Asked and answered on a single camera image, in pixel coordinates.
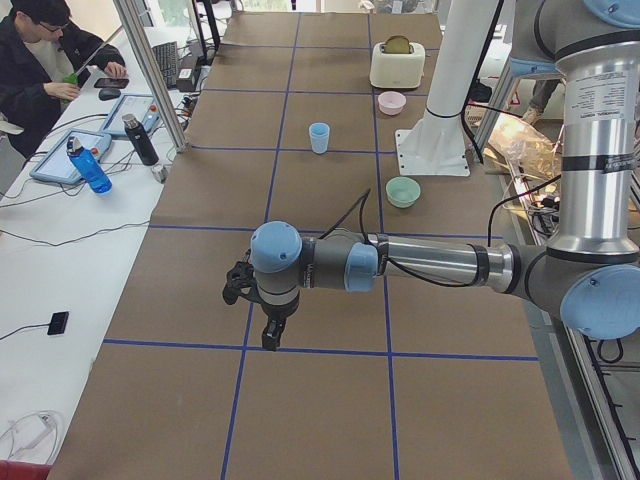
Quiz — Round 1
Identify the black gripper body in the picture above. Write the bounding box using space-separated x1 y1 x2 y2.
261 299 299 333

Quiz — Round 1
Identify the blue cup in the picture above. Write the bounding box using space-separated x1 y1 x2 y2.
308 122 330 138
310 135 329 155

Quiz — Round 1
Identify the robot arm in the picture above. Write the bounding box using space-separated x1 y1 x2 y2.
227 1 639 351

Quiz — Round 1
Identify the green bowl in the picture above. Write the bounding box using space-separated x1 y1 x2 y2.
385 176 421 209

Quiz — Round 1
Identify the small black box device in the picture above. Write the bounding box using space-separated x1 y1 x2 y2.
47 311 69 336

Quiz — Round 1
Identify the blue water bottle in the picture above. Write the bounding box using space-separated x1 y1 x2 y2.
66 136 112 194

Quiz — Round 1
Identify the black thermos bottle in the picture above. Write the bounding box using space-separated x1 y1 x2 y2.
122 114 159 166

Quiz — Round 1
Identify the pink bowl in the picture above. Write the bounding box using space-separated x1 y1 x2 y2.
377 91 406 116

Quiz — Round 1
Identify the far teach pendant tablet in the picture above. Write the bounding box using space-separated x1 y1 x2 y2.
100 94 160 138

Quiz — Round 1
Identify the teach pendant tablet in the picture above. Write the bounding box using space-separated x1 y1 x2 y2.
100 94 160 138
30 129 112 185

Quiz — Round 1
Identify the near teach pendant tablet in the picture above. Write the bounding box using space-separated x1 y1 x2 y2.
30 129 112 185

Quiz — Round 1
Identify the cream toaster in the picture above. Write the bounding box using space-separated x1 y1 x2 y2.
369 42 426 89

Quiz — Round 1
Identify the black computer mouse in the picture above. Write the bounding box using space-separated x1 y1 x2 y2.
98 87 121 101

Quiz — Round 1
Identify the black keyboard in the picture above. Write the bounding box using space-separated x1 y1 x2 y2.
151 41 179 89

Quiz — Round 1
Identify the smartphone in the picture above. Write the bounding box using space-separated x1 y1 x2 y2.
94 78 129 89

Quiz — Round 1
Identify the toast slice in toaster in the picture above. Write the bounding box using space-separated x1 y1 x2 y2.
382 35 413 55

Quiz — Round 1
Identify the seated person in black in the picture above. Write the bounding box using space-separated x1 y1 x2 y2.
1 0 127 158

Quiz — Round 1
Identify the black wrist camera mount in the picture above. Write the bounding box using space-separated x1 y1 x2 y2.
222 250 261 305

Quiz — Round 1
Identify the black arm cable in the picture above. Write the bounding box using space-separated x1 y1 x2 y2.
319 172 564 289

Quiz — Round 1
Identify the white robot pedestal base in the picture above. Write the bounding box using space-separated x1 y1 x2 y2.
395 0 503 177

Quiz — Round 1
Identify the aluminium frame post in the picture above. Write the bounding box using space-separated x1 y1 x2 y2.
113 0 187 153

